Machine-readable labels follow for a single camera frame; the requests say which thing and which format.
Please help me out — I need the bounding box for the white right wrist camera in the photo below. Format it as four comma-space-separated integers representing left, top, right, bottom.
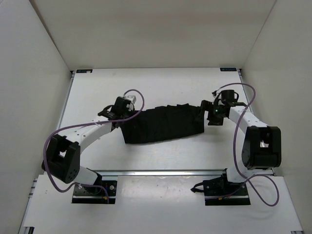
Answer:
212, 90, 220, 100

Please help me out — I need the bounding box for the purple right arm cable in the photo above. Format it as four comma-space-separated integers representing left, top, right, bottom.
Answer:
204, 82, 280, 207

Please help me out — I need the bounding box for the blue left table label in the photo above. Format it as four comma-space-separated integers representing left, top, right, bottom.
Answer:
76, 69, 93, 74

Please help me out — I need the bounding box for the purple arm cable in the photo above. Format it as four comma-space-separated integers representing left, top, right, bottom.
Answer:
204, 82, 280, 207
43, 89, 146, 193

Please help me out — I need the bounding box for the black pleated skirt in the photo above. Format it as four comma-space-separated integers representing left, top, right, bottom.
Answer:
121, 104, 204, 144

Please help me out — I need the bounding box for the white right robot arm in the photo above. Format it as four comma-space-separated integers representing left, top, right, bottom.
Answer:
200, 90, 282, 195

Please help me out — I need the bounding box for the blue table label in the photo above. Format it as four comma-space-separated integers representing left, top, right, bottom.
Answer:
76, 69, 93, 74
220, 67, 237, 72

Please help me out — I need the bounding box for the aluminium table rail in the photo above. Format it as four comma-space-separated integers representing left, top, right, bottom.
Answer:
97, 170, 223, 176

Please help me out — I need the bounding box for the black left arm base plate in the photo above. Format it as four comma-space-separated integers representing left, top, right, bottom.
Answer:
72, 180, 117, 204

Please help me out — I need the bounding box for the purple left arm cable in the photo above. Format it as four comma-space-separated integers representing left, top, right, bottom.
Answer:
43, 89, 146, 193

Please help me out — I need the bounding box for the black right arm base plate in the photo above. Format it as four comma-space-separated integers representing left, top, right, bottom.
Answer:
191, 176, 251, 206

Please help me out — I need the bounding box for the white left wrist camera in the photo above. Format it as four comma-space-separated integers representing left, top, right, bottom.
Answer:
125, 95, 137, 104

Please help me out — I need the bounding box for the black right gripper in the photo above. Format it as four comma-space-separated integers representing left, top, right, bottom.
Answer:
194, 100, 226, 126

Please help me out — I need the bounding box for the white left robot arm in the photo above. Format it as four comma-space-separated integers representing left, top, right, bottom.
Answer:
46, 96, 136, 194

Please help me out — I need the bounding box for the blue right table label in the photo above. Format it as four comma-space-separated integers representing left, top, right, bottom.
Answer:
220, 67, 237, 72

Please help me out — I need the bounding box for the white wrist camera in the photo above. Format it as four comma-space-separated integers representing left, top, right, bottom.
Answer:
212, 90, 220, 100
125, 95, 137, 104

